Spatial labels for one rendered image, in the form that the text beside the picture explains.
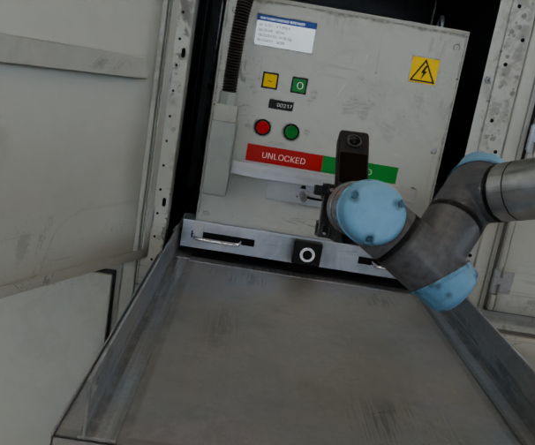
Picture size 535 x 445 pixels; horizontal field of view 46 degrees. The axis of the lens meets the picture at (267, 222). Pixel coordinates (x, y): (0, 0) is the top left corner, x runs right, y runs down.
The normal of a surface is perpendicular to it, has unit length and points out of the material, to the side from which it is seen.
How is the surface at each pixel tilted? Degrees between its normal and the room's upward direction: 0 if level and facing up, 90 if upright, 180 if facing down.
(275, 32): 90
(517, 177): 70
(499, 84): 90
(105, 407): 0
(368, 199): 81
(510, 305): 90
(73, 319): 90
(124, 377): 0
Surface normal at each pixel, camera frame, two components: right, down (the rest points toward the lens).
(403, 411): 0.16, -0.96
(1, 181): 0.88, 0.24
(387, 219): 0.03, 0.06
